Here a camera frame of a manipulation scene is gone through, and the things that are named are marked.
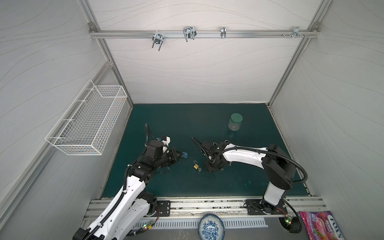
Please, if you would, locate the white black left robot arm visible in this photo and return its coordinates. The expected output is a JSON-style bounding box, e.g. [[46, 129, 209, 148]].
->
[[73, 137, 183, 240]]

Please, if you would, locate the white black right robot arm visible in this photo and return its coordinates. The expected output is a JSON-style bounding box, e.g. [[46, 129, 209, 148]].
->
[[199, 141, 297, 215]]

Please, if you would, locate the brass padlock with keys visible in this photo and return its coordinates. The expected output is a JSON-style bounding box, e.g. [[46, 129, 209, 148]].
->
[[193, 161, 202, 174]]

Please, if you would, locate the clear jar green lid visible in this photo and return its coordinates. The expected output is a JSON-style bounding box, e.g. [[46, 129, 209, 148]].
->
[[228, 113, 243, 131]]

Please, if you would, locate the blue white patterned plate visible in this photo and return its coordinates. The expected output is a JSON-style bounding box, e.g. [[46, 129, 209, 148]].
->
[[198, 214, 225, 240]]

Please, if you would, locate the metal U-bolt clamp left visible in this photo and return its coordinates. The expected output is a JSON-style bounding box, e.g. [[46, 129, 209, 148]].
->
[[152, 33, 164, 51]]

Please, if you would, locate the metal u-bolt clamp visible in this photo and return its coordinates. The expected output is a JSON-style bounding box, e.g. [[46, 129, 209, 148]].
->
[[183, 27, 197, 42], [152, 33, 164, 51]]

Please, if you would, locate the aluminium top crossbar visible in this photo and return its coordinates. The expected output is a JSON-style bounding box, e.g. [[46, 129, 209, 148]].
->
[[88, 23, 321, 40]]

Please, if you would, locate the metal U-bolt clamp middle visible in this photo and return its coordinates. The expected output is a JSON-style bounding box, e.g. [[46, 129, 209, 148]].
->
[[183, 27, 197, 42]]

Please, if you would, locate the metal hook clamp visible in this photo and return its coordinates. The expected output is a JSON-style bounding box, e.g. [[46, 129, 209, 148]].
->
[[221, 27, 227, 39]]

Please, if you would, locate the pink Fox's candy bag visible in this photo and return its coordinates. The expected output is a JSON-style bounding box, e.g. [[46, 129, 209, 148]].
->
[[300, 211, 345, 240]]

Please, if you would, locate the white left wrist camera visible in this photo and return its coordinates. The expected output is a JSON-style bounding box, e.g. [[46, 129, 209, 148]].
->
[[157, 136, 171, 153]]

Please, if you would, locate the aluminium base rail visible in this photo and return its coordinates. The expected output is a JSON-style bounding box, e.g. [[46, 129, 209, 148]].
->
[[82, 196, 328, 221]]

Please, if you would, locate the white slotted cable duct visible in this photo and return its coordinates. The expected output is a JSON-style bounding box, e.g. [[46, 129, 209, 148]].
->
[[152, 217, 268, 230]]

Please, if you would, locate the white wire basket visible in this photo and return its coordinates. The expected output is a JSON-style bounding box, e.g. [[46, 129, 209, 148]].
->
[[45, 80, 128, 156]]

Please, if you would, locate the metal bracket clamp right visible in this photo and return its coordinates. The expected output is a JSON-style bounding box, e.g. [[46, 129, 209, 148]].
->
[[282, 27, 309, 39]]

